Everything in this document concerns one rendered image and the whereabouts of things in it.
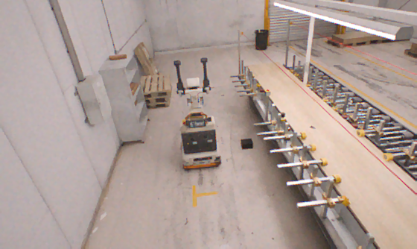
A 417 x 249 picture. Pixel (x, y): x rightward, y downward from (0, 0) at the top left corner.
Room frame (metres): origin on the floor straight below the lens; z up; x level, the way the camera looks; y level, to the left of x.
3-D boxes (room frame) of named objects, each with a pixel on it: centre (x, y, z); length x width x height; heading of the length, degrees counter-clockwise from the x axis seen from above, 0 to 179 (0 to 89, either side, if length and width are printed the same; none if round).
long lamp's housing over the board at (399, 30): (2.76, -1.26, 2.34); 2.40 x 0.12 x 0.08; 3
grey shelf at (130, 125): (4.38, 1.56, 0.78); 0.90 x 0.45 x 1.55; 3
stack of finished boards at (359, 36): (9.31, -6.39, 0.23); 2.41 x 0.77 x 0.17; 94
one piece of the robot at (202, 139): (3.27, 0.19, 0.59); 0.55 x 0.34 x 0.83; 92
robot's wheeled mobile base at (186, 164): (3.36, 0.19, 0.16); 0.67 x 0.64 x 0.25; 2
